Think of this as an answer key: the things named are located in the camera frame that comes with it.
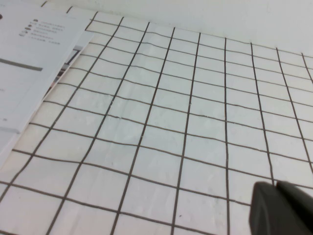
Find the white black-grid tablecloth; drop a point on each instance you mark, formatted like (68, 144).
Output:
(171, 122)

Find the white brochure with web address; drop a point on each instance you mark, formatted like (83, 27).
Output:
(7, 144)

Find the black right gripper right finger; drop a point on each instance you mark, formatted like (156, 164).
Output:
(298, 198)

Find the colour photo brochure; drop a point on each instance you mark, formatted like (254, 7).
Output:
(73, 56)

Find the white product catalogue book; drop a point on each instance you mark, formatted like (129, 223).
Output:
(36, 85)

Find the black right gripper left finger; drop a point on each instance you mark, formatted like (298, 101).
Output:
(266, 215)

